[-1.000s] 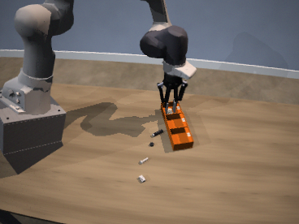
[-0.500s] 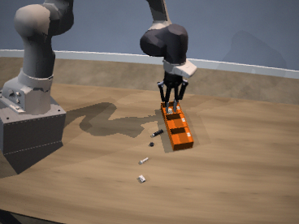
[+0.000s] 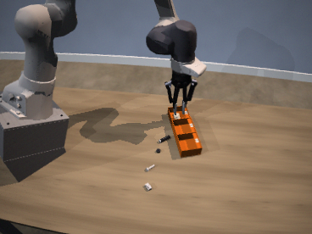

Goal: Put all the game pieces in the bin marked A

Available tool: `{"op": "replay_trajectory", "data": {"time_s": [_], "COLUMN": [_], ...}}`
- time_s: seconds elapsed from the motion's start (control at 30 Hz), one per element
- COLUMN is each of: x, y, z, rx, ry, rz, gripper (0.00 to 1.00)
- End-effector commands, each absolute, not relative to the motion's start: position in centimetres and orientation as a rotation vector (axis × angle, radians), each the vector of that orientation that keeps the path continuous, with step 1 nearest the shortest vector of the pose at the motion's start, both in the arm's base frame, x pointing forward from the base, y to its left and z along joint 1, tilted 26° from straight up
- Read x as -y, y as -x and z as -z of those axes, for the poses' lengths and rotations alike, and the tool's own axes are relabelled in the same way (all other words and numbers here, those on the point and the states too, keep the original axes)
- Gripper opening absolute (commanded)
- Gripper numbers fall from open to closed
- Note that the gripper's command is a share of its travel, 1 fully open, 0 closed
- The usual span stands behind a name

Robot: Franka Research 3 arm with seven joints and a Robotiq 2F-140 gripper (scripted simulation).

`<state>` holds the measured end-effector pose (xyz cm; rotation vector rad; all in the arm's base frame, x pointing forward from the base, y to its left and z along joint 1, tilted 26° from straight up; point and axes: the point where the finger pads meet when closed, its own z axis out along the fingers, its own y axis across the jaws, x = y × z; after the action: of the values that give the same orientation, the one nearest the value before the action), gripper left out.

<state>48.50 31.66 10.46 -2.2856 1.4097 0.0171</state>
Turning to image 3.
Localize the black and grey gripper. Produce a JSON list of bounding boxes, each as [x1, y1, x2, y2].
[[164, 70, 198, 115]]

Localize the white domino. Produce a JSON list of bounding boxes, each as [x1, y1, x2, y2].
[[174, 113, 180, 120]]

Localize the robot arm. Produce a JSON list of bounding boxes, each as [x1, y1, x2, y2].
[[0, 0, 206, 120]]

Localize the orange three-compartment bin rack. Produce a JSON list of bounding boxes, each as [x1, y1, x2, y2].
[[168, 106, 202, 158]]

